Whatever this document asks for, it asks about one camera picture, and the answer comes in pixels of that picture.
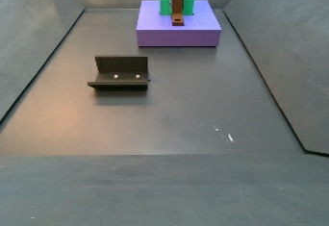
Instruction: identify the right green block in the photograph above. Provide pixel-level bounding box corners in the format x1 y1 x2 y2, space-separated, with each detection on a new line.
159 0 172 15

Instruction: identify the black bracket holder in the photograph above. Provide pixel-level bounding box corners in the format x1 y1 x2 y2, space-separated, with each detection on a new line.
87 56 148 89

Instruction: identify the purple board block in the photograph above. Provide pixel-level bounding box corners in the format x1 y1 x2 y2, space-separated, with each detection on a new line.
136 0 220 47

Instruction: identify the brown L-shaped block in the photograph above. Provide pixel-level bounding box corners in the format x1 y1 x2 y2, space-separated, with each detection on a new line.
171 0 183 26

